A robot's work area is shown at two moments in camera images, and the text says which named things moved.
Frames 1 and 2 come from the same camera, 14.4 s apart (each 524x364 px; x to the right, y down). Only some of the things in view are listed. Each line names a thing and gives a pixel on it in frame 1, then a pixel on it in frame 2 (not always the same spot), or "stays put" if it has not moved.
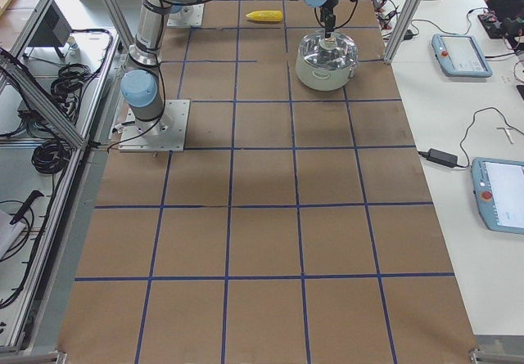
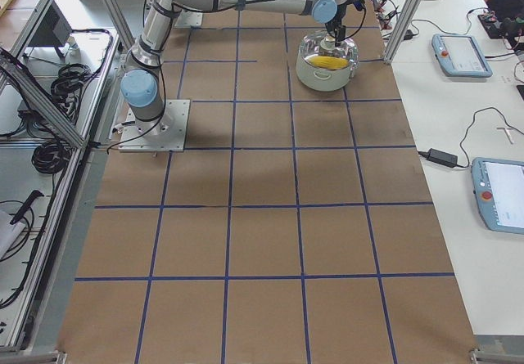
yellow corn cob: x=265 y=15 to x=328 y=62
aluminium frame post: x=408 y=15 stays put
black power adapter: x=441 y=157 stays put
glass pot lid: x=336 y=53 stays put
